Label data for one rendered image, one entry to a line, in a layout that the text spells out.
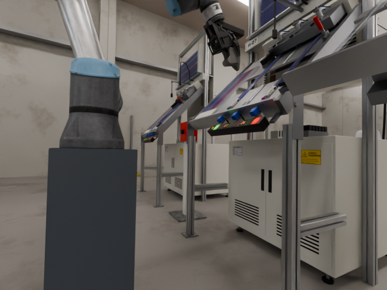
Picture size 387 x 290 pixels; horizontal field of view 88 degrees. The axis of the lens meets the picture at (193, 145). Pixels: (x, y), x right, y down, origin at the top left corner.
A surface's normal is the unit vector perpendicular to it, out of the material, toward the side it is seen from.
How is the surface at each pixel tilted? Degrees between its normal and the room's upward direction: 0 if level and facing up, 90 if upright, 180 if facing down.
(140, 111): 90
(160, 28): 90
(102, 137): 73
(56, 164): 90
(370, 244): 90
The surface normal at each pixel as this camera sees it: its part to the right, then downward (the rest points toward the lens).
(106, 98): 0.80, 0.00
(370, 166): -0.90, -0.03
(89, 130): 0.28, -0.32
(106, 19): 0.52, -0.01
